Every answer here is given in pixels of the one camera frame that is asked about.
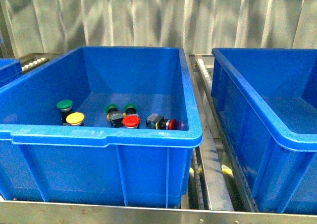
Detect red mushroom push button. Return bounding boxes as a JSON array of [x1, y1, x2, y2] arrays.
[[122, 115, 141, 128]]

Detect yellow mushroom push button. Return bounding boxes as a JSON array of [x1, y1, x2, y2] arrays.
[[66, 112, 85, 126]]

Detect blue source bin with buttons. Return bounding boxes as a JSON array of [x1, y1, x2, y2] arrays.
[[0, 47, 203, 208]]

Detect dark red emergency button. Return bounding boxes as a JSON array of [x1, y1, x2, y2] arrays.
[[146, 113, 178, 130]]

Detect green button right lying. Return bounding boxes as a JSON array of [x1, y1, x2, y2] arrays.
[[124, 103, 139, 117]]

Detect green button lying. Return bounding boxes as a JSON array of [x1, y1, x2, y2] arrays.
[[106, 104, 124, 128], [124, 103, 139, 117]]

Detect green button left lying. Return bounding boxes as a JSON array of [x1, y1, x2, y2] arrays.
[[106, 104, 124, 128]]

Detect white roller track middle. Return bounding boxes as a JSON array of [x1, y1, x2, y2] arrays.
[[196, 58, 214, 90]]

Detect white roller track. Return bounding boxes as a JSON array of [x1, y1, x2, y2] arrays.
[[196, 58, 214, 90], [22, 57, 49, 72]]

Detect green mushroom button upright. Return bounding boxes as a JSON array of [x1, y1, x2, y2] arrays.
[[56, 100, 73, 125]]

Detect blue empty target bin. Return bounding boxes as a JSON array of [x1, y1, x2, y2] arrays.
[[211, 48, 317, 215]]

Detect white roller track left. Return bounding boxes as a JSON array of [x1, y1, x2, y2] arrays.
[[22, 57, 49, 72]]

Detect blue bin far left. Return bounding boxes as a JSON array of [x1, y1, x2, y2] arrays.
[[0, 58, 23, 87]]

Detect steel divider rail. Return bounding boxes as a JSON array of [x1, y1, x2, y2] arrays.
[[188, 54, 258, 212]]

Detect steel front shelf rail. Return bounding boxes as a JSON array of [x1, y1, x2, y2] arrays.
[[0, 201, 317, 224]]

